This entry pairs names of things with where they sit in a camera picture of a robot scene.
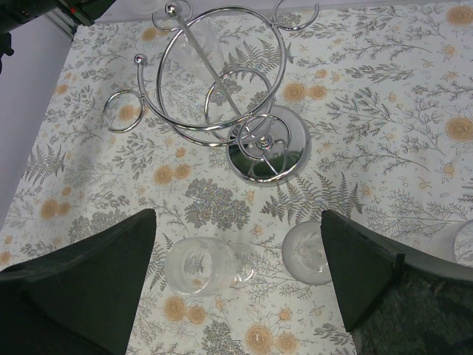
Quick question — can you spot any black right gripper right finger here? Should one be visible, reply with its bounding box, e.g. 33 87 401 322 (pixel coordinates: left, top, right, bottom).
321 210 472 354

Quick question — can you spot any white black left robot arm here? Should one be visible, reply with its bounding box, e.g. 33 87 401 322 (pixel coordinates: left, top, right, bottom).
1 1 114 71

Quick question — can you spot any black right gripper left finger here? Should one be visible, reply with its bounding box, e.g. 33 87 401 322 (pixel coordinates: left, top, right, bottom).
1 209 156 354

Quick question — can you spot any floral patterned table mat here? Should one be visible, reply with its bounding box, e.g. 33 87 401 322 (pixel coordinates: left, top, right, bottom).
1 1 472 354

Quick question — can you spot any clear round wine glass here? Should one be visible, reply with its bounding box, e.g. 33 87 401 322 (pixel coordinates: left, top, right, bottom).
163 237 256 297

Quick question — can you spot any chrome wine glass rack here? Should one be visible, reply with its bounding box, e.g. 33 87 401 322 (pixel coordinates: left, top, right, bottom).
102 1 319 186

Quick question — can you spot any clear flute glass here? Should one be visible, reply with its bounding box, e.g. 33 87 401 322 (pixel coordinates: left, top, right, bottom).
282 221 332 285
429 220 472 263

